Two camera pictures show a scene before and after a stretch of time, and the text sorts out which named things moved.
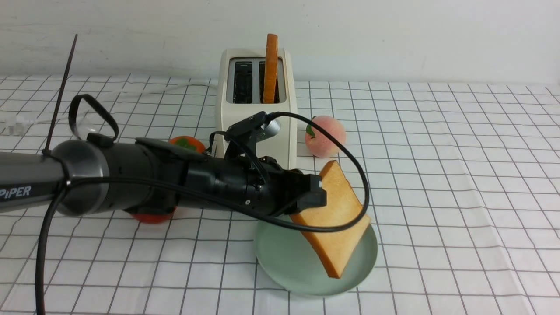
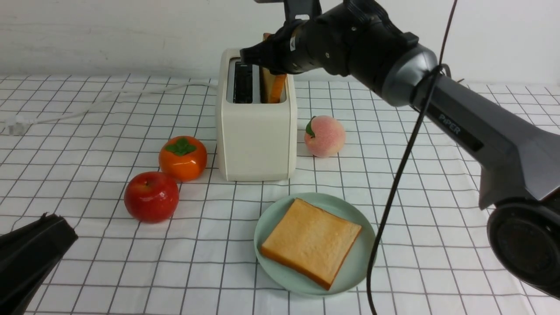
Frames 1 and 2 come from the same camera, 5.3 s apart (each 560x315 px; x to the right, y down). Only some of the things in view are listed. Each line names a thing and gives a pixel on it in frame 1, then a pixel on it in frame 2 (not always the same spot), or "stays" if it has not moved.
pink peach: [318, 143] stays
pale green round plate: [287, 257] stays
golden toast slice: [344, 208] to [312, 241]
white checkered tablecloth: [464, 181] stays
